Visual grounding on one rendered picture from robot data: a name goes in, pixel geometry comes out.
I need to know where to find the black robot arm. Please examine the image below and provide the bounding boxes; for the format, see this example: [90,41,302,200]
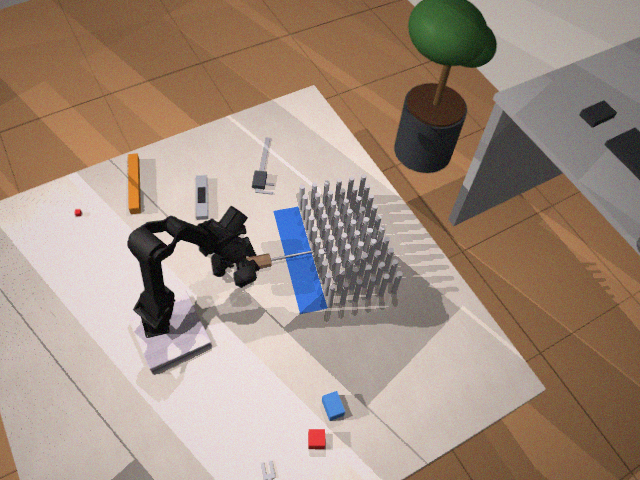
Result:
[127,206,248,338]

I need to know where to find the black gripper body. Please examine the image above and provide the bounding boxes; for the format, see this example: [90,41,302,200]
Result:
[219,224,257,288]

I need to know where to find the orange rectangular bar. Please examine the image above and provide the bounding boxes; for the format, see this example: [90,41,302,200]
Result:
[128,153,141,214]

